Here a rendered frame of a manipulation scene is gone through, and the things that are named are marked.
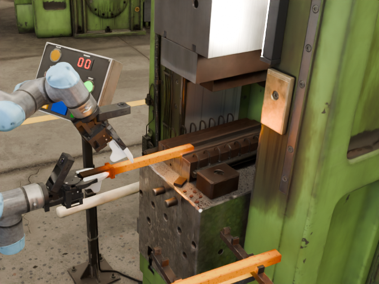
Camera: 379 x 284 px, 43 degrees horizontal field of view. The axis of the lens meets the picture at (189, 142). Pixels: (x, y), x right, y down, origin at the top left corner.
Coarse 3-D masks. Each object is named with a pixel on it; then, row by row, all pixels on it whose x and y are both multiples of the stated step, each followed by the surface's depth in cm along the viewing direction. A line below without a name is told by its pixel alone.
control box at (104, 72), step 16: (48, 48) 196; (64, 48) 192; (48, 64) 195; (80, 64) 188; (96, 64) 185; (112, 64) 183; (96, 80) 184; (112, 80) 186; (96, 96) 183; (112, 96) 189; (48, 112) 192
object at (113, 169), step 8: (160, 152) 160; (168, 152) 160; (176, 152) 161; (128, 160) 154; (136, 160) 154; (144, 160) 154; (152, 160) 156; (160, 160) 158; (96, 168) 147; (104, 168) 147; (112, 168) 147; (120, 168) 150; (128, 168) 152; (80, 176) 144; (88, 176) 144; (112, 176) 148
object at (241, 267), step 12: (264, 252) 125; (276, 252) 125; (228, 264) 120; (240, 264) 120; (252, 264) 121; (264, 264) 122; (192, 276) 116; (204, 276) 116; (216, 276) 116; (228, 276) 118
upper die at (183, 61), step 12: (168, 48) 153; (180, 48) 147; (168, 60) 154; (180, 60) 149; (192, 60) 143; (204, 60) 143; (216, 60) 146; (228, 60) 149; (240, 60) 152; (252, 60) 155; (180, 72) 150; (192, 72) 145; (204, 72) 145; (216, 72) 148; (228, 72) 151; (240, 72) 154
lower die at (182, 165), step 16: (208, 128) 184; (224, 128) 182; (240, 128) 183; (160, 144) 172; (176, 144) 169; (256, 144) 174; (176, 160) 165; (192, 160) 160; (208, 160) 163; (224, 160) 167
